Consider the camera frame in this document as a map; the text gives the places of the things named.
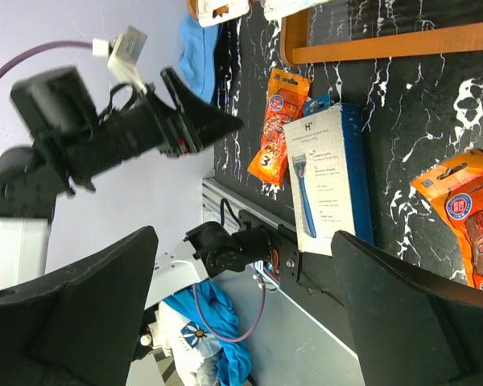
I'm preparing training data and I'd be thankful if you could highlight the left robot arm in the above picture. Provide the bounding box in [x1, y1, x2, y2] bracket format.
[0, 67, 243, 290]

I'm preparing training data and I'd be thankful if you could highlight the blue white cloth pile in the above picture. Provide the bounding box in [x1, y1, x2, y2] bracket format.
[158, 281, 252, 385]

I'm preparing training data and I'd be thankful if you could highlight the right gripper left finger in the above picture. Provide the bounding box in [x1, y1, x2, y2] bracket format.
[0, 226, 159, 385]

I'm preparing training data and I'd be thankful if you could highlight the orange wooden three-tier shelf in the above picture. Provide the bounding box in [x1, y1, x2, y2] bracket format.
[187, 0, 483, 68]

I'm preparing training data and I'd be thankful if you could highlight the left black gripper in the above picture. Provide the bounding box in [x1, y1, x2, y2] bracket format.
[64, 67, 244, 189]

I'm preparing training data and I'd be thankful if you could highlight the orange bic razor bag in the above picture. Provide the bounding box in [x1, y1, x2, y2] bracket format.
[411, 149, 483, 290]
[248, 68, 311, 186]

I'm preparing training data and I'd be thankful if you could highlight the white Harry's razor box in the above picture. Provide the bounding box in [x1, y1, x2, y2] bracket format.
[283, 103, 374, 256]

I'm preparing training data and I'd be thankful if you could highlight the blue cloth hat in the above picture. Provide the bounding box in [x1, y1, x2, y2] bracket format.
[179, 14, 221, 103]

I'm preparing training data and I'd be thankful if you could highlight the Gillette razor blister pack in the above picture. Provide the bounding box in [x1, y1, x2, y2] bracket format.
[261, 0, 330, 21]

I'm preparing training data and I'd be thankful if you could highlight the Gillette razor pack on shelf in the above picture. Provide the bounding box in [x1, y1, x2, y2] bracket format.
[196, 0, 250, 27]

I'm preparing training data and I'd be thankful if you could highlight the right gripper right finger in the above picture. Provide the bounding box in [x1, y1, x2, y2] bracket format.
[331, 231, 483, 385]

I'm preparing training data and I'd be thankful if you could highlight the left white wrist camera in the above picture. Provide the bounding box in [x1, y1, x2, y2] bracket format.
[107, 26, 147, 94]

